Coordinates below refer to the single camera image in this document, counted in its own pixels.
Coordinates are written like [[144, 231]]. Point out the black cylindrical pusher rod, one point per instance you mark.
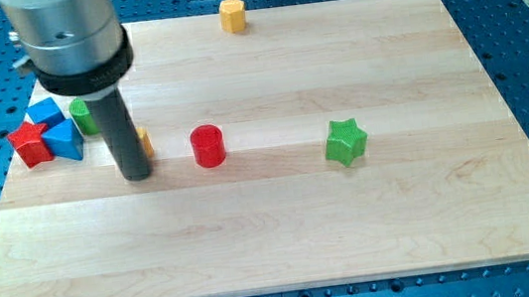
[[113, 120]]

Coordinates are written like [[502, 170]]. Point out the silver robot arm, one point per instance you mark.
[[79, 48]]

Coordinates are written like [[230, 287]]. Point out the green cylinder block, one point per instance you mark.
[[82, 117]]

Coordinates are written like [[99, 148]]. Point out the yellow block behind rod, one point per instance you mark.
[[145, 141]]

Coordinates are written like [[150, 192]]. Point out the blue triangle block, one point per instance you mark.
[[64, 140]]

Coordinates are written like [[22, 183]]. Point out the blue cube block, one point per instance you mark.
[[46, 111]]

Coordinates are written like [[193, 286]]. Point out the red star block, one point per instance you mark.
[[29, 144]]

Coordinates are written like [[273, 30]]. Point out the red cylinder block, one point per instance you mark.
[[208, 146]]

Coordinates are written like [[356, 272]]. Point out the yellow hexagon block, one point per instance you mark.
[[232, 16]]

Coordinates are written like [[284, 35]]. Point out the green star block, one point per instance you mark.
[[345, 142]]

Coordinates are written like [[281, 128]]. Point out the light wooden board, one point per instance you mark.
[[443, 183]]

